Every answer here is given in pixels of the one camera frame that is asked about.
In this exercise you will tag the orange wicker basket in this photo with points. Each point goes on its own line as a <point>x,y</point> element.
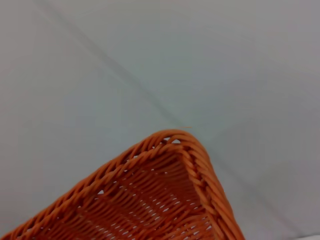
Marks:
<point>150,195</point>

